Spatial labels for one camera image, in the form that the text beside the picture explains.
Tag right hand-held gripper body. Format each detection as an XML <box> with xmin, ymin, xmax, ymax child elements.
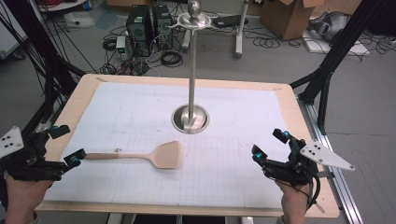
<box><xmin>261</xmin><ymin>138</ymin><xmax>356</xmax><ymax>187</ymax></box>

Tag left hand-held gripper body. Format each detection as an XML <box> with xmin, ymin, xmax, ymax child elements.
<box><xmin>0</xmin><ymin>125</ymin><xmax>68</xmax><ymax>182</ymax></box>

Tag wooden spatula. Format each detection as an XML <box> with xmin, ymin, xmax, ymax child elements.
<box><xmin>83</xmin><ymin>140</ymin><xmax>182</xmax><ymax>170</ymax></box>

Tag person's right hand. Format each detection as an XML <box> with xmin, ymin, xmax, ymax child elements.
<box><xmin>275</xmin><ymin>180</ymin><xmax>312</xmax><ymax>217</ymax></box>

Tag person's left hand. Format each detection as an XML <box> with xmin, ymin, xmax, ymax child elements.
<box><xmin>5</xmin><ymin>175</ymin><xmax>53</xmax><ymax>213</ymax></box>

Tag grey metal clamp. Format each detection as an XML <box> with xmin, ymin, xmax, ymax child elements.
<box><xmin>318</xmin><ymin>170</ymin><xmax>336</xmax><ymax>180</ymax></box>

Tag thin wooden stick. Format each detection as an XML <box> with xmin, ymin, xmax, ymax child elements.
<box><xmin>312</xmin><ymin>201</ymin><xmax>327</xmax><ymax>215</ymax></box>

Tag white grid mat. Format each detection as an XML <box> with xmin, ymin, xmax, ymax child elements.
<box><xmin>43</xmin><ymin>81</ymin><xmax>310</xmax><ymax>210</ymax></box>

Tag steel utensil stand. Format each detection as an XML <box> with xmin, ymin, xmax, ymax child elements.
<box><xmin>167</xmin><ymin>0</ymin><xmax>219</xmax><ymax>135</ymax></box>

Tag white cabinet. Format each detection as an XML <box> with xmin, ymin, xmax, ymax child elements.
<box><xmin>0</xmin><ymin>3</ymin><xmax>28</xmax><ymax>61</ymax></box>

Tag small white device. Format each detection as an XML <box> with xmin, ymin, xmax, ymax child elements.
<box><xmin>115</xmin><ymin>35</ymin><xmax>127</xmax><ymax>54</ymax></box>

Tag white stand leg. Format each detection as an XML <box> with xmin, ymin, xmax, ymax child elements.
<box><xmin>233</xmin><ymin>0</ymin><xmax>250</xmax><ymax>59</ymax></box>

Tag clear plastic bag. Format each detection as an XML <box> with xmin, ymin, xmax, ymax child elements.
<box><xmin>63</xmin><ymin>11</ymin><xmax>95</xmax><ymax>29</ymax></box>

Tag white flat board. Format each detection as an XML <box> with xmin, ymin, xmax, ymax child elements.
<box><xmin>302</xmin><ymin>37</ymin><xmax>372</xmax><ymax>57</ymax></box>

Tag brown cardboard box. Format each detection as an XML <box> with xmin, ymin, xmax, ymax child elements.
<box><xmin>260</xmin><ymin>0</ymin><xmax>325</xmax><ymax>41</ymax></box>

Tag grey white headset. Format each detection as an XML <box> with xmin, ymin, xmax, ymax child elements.
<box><xmin>307</xmin><ymin>11</ymin><xmax>352</xmax><ymax>43</ymax></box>

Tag flat black box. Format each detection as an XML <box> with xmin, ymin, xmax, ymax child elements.
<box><xmin>214</xmin><ymin>14</ymin><xmax>249</xmax><ymax>30</ymax></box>

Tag black computer tower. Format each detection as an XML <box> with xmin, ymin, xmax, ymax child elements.
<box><xmin>151</xmin><ymin>4</ymin><xmax>174</xmax><ymax>51</ymax></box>
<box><xmin>125</xmin><ymin>4</ymin><xmax>154</xmax><ymax>58</ymax></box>

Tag aluminium rail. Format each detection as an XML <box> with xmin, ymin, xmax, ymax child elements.
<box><xmin>298</xmin><ymin>98</ymin><xmax>364</xmax><ymax>224</ymax></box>
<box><xmin>32</xmin><ymin>97</ymin><xmax>66</xmax><ymax>133</ymax></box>

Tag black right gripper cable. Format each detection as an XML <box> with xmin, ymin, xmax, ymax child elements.
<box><xmin>306</xmin><ymin>171</ymin><xmax>322</xmax><ymax>210</ymax></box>

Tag black metal frame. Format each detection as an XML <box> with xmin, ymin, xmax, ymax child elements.
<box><xmin>0</xmin><ymin>0</ymin><xmax>87</xmax><ymax>138</ymax></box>
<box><xmin>289</xmin><ymin>0</ymin><xmax>394</xmax><ymax>136</ymax></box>

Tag coiled black cable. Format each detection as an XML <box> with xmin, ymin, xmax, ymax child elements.
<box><xmin>160</xmin><ymin>49</ymin><xmax>184</xmax><ymax>68</ymax></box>

